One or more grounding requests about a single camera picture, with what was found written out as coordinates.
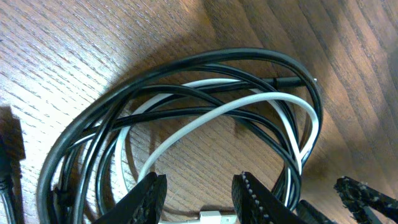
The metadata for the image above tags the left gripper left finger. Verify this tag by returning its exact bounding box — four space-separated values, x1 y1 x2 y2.
94 172 167 224

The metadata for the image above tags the white cable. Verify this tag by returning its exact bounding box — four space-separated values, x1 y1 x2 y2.
114 78 320 224

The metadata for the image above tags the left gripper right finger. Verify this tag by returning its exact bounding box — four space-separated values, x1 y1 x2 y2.
231 172 305 224

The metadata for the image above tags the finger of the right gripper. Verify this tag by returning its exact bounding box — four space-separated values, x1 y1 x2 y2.
296 200 335 224
333 176 397 223

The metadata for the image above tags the black cable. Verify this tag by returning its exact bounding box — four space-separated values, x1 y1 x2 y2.
0 47 324 224

